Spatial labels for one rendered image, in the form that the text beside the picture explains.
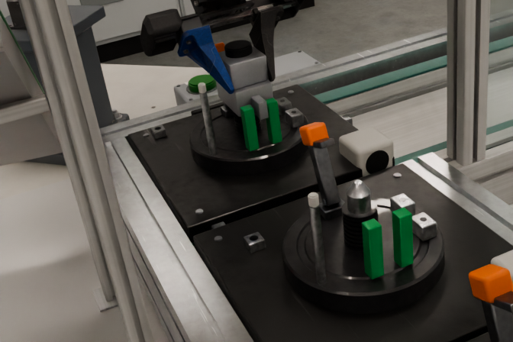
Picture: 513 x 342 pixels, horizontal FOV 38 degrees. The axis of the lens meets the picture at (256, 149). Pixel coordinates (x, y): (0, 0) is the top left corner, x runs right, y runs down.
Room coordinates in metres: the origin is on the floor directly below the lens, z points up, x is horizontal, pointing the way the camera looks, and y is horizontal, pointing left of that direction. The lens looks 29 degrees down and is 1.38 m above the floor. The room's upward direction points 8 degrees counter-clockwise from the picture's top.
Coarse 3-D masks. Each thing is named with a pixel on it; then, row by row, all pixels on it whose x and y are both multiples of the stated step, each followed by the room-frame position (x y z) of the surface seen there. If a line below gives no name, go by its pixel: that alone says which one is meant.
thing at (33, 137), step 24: (0, 24) 0.60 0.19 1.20; (0, 48) 0.58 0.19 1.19; (0, 72) 0.60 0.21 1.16; (24, 72) 0.65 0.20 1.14; (0, 96) 0.63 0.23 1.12; (24, 96) 0.64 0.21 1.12; (24, 120) 0.68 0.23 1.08; (48, 120) 0.72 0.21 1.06; (0, 144) 0.71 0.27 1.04; (24, 144) 0.73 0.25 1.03; (48, 144) 0.74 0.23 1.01
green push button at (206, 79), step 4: (196, 76) 0.98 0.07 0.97; (200, 76) 0.98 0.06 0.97; (204, 76) 0.97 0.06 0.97; (208, 76) 0.97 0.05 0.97; (192, 80) 0.97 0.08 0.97; (196, 80) 0.96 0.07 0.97; (200, 80) 0.96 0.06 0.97; (204, 80) 0.96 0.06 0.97; (208, 80) 0.96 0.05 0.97; (212, 80) 0.96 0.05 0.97; (188, 84) 0.96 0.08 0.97; (192, 84) 0.95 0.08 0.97; (196, 84) 0.95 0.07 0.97; (208, 84) 0.95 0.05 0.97; (212, 84) 0.95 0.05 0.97; (216, 84) 0.96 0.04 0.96; (192, 88) 0.95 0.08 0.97; (196, 88) 0.95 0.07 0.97; (208, 88) 0.95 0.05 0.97; (212, 88) 0.95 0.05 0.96
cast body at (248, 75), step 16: (224, 48) 0.75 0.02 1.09; (240, 48) 0.74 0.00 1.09; (224, 64) 0.74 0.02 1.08; (240, 64) 0.73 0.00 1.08; (256, 64) 0.73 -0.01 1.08; (240, 80) 0.73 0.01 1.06; (256, 80) 0.73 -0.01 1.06; (224, 96) 0.75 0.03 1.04; (240, 96) 0.72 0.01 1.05; (256, 96) 0.72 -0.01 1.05; (272, 96) 0.73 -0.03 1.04; (256, 112) 0.71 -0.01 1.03
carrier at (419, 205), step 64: (320, 192) 0.63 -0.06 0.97; (384, 192) 0.62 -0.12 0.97; (256, 256) 0.54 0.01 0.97; (320, 256) 0.47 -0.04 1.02; (384, 256) 0.49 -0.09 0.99; (448, 256) 0.50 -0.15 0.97; (512, 256) 0.47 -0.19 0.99; (256, 320) 0.46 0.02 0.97; (320, 320) 0.45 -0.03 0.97; (384, 320) 0.44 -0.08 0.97; (448, 320) 0.43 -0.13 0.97
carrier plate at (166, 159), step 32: (288, 96) 0.87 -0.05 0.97; (192, 128) 0.82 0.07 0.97; (352, 128) 0.76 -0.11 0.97; (160, 160) 0.75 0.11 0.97; (192, 160) 0.74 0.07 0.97; (160, 192) 0.70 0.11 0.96; (192, 192) 0.67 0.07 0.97; (224, 192) 0.66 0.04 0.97; (256, 192) 0.65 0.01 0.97; (288, 192) 0.64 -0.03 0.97; (192, 224) 0.61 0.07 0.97
